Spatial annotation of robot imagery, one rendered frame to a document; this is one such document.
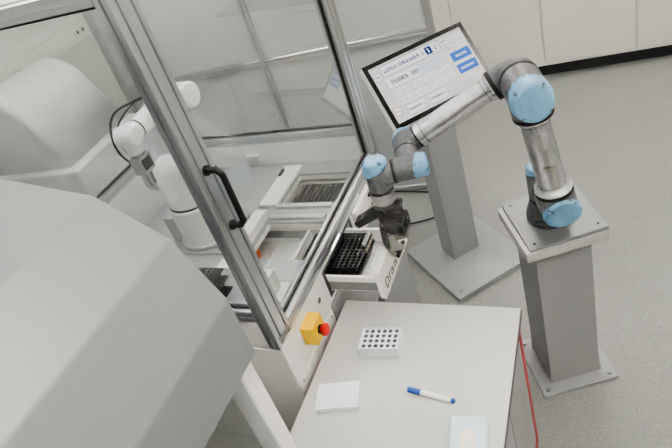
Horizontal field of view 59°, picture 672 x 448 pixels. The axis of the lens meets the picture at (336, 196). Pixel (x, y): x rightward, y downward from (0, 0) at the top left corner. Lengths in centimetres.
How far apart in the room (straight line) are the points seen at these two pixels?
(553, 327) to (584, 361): 26
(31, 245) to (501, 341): 129
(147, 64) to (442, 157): 180
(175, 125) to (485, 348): 106
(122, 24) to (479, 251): 235
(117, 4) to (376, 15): 220
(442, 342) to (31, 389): 125
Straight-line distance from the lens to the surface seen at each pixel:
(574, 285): 231
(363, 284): 194
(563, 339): 248
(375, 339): 186
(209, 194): 143
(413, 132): 185
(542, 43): 474
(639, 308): 294
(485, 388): 173
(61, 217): 103
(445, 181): 291
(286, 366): 180
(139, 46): 131
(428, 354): 183
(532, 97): 167
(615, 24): 475
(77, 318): 92
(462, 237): 314
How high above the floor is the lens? 214
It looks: 32 degrees down
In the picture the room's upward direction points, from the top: 19 degrees counter-clockwise
